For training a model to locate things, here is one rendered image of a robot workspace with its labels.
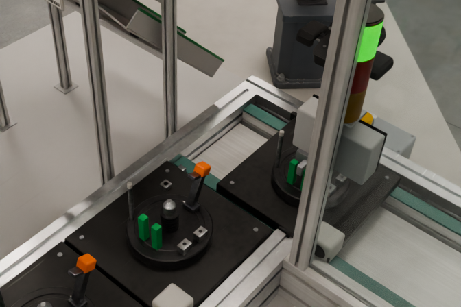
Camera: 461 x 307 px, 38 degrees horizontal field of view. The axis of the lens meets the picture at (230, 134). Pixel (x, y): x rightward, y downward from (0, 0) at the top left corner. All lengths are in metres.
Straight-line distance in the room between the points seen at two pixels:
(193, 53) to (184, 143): 0.17
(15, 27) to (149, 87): 1.87
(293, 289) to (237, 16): 0.88
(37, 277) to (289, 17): 0.75
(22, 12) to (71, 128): 2.04
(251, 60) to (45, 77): 0.49
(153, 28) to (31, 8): 2.31
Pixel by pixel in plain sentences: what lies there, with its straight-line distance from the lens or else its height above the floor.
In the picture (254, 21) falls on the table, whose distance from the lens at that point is 1.78.
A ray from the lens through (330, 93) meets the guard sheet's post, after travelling 0.85.
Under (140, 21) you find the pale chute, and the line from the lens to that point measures 1.17.
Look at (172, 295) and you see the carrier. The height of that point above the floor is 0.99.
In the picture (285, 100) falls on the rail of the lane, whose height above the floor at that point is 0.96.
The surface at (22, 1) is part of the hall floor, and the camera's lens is 3.55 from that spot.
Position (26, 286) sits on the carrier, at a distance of 1.08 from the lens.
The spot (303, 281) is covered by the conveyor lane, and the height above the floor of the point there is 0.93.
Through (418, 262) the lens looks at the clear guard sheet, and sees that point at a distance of 0.95.
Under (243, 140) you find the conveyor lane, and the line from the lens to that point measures 1.34.
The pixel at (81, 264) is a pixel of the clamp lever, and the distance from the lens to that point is 0.96.
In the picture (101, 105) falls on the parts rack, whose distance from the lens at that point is 1.13.
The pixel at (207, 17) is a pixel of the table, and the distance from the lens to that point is 1.79.
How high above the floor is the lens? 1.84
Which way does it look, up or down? 43 degrees down
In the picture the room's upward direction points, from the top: 4 degrees clockwise
